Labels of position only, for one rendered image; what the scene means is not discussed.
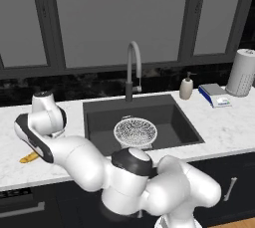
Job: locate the dark cupboard door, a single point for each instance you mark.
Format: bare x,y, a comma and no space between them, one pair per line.
239,169

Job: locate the black dishwasher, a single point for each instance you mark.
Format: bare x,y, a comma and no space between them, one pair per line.
20,218

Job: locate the white mesh colander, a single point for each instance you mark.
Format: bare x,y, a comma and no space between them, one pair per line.
134,132

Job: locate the dark grey sink basin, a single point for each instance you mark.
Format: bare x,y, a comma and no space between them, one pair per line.
179,122

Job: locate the white paper towel roll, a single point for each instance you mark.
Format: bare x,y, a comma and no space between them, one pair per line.
241,76

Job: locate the dark framed window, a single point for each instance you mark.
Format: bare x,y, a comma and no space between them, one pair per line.
116,13

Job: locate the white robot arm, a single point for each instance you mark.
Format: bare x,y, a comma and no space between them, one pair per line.
83,162

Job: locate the beige soap dispenser bottle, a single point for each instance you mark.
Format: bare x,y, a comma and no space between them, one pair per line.
186,89

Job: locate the dark under-sink cupboard front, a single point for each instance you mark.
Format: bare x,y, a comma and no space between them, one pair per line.
79,205

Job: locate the grey arched sink faucet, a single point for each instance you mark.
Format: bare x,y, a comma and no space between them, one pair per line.
129,72

